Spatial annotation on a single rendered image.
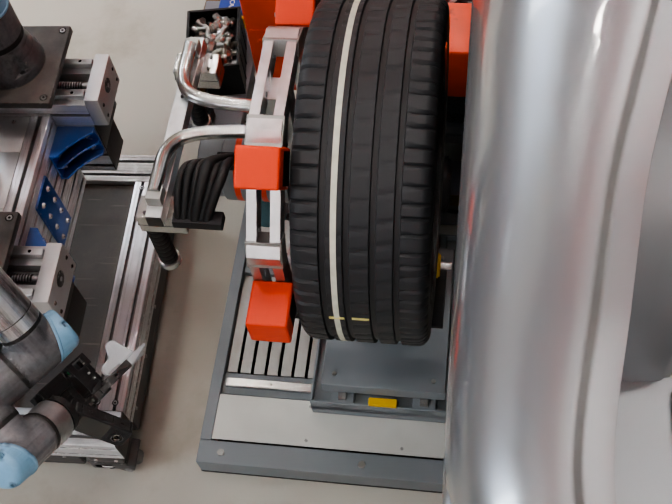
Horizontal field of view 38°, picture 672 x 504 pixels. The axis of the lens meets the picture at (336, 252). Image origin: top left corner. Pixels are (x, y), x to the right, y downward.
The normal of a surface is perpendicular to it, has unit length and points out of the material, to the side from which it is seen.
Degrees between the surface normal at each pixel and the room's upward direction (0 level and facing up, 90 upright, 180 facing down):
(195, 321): 0
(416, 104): 15
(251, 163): 35
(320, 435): 0
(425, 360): 0
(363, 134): 24
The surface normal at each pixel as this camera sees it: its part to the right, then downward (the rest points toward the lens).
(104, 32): -0.08, -0.50
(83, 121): -0.07, 0.87
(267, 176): -0.14, 0.09
